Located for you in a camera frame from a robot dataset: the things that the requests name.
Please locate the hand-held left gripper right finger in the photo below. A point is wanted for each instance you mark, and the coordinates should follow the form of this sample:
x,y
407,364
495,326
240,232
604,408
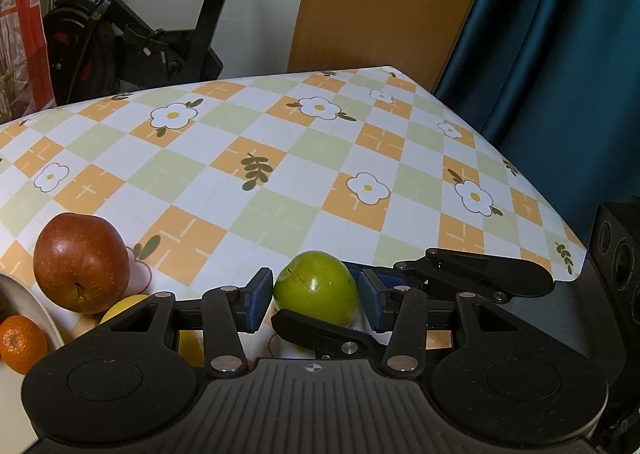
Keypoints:
x,y
372,299

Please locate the cream round plate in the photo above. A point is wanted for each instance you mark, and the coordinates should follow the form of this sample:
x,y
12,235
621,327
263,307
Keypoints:
x,y
25,304

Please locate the green apple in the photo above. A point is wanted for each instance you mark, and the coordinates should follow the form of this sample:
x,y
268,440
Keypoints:
x,y
320,284

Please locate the large red apple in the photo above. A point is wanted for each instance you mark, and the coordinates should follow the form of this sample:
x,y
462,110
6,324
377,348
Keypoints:
x,y
75,259

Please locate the black exercise bike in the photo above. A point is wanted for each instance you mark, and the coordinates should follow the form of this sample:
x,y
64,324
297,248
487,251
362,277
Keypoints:
x,y
165,53

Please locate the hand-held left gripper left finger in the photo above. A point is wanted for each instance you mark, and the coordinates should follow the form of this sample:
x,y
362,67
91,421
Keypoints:
x,y
260,301

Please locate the checkered flower tablecloth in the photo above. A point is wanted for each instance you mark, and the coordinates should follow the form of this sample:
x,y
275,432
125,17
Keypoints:
x,y
300,143

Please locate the printed red wall cloth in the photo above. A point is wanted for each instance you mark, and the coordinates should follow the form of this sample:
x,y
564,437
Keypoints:
x,y
20,58

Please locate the teal curtain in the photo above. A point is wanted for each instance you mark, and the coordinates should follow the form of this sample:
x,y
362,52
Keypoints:
x,y
550,58

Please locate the small orange mandarin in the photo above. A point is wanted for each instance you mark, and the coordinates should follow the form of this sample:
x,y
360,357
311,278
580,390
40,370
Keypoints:
x,y
20,344

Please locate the yellow lemon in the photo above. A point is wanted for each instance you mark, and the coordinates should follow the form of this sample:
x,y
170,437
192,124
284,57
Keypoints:
x,y
120,309

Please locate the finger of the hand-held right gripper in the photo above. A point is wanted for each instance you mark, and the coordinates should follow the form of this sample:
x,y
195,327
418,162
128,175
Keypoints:
x,y
320,336
480,271

